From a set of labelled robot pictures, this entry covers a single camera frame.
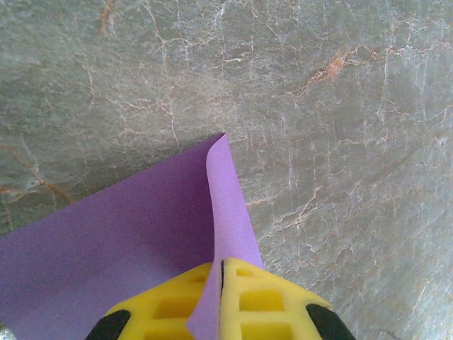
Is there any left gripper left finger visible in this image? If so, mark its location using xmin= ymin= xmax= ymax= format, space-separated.
xmin=84 ymin=261 xmax=213 ymax=340

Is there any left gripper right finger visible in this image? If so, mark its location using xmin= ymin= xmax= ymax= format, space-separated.
xmin=216 ymin=257 xmax=357 ymax=340

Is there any purple square paper sheet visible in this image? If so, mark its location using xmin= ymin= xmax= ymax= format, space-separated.
xmin=0 ymin=132 xmax=265 ymax=340

